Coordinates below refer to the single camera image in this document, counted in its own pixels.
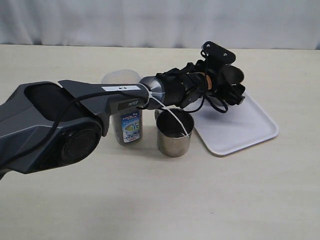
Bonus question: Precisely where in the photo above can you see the white backdrop curtain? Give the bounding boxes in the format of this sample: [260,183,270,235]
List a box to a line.
[0,0,320,50]

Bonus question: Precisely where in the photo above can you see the clear plastic container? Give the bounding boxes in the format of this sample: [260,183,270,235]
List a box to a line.
[101,69,143,146]

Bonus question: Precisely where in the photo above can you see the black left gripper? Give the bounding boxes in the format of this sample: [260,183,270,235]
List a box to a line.
[196,41,246,106]

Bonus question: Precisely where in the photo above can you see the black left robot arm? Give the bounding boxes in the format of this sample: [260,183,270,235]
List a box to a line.
[0,41,246,176]

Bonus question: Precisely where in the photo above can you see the white plastic tray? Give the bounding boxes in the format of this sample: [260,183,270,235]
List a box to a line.
[191,91,279,157]

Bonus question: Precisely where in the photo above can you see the steel mug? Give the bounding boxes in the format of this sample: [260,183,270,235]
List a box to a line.
[222,65,245,85]
[154,109,191,158]

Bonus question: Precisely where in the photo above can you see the white left zip tie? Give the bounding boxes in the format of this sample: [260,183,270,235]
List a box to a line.
[148,90,195,139]

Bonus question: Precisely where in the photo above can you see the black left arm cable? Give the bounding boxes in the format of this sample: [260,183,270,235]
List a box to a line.
[0,49,230,176]

